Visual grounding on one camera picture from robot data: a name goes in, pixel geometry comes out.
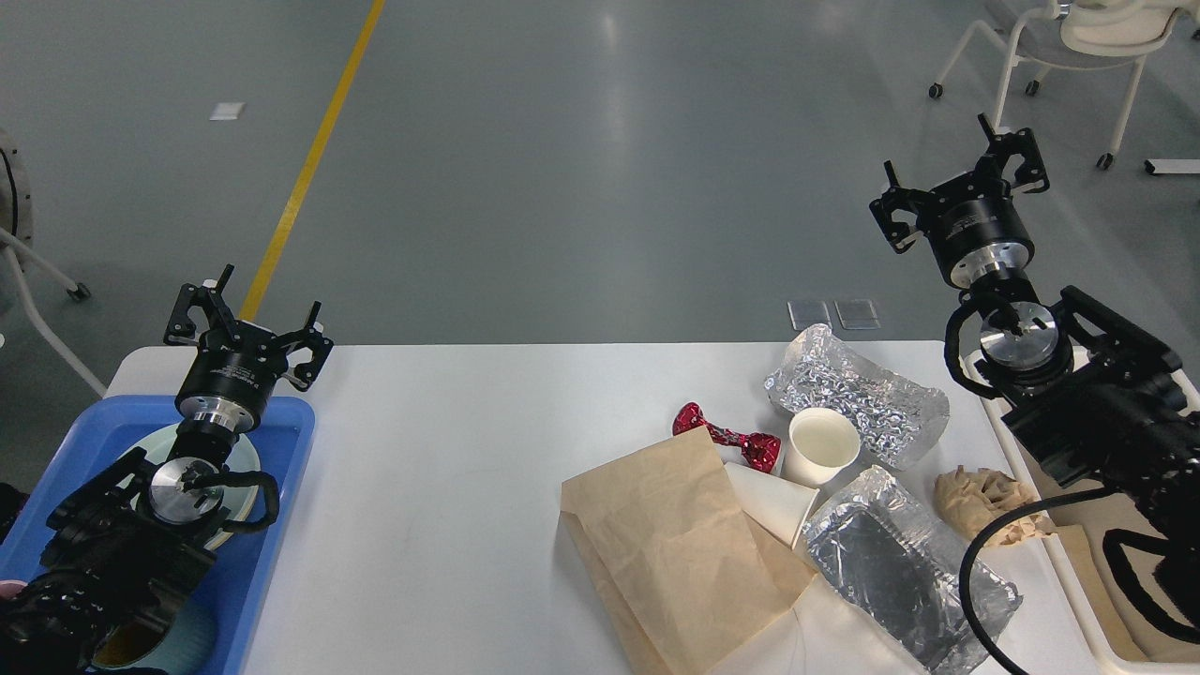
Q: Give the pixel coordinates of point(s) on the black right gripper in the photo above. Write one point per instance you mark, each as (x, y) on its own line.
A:
(975, 225)

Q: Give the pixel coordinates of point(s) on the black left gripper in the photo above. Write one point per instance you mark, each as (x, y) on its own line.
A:
(231, 380)

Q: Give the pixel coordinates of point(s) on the teal mug yellow inside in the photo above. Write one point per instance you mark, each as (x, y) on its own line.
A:
(182, 648)

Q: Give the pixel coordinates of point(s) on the pink mug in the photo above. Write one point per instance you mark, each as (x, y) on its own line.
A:
(10, 588)

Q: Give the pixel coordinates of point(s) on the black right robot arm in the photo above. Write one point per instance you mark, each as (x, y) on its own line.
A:
(1090, 394)

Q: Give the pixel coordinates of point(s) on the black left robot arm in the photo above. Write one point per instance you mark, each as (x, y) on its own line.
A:
(130, 546)

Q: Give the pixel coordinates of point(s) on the grey floor plate right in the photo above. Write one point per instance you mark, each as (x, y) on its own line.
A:
(857, 315)

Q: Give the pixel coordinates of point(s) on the grey floor plate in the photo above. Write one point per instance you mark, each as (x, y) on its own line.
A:
(804, 313)
(857, 315)

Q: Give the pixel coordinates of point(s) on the pink plate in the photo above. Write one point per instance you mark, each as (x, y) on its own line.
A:
(246, 502)

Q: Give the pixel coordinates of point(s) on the grey floor plate left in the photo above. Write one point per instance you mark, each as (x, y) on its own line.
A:
(804, 313)

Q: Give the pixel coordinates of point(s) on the white rolling chair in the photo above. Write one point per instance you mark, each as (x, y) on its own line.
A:
(1072, 36)

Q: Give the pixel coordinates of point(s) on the white bar on floor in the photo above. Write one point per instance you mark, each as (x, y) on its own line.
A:
(1172, 166)

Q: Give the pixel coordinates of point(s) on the white floor tag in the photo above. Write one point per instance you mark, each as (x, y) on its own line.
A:
(227, 111)

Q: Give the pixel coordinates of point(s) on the crumpled aluminium foil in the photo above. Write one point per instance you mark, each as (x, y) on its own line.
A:
(899, 420)

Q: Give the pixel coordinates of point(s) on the white chair left edge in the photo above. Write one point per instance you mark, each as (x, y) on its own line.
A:
(17, 230)

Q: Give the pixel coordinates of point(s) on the white paper cup upright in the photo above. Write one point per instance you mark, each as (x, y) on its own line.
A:
(820, 443)

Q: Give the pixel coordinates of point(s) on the crumpled brown paper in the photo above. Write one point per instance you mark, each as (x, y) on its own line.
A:
(969, 500)

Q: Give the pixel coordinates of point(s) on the red foil candy wrapper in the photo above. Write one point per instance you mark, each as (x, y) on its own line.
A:
(759, 450)

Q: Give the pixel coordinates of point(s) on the cream plastic bin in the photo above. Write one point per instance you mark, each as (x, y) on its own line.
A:
(1119, 638)

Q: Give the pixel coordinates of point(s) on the white paper cup lying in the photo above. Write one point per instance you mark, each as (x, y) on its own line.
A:
(779, 506)

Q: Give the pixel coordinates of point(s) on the aluminium foil tray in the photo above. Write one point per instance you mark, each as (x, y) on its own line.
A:
(888, 555)

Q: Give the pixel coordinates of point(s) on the brown paper bag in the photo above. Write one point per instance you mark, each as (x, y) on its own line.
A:
(686, 577)

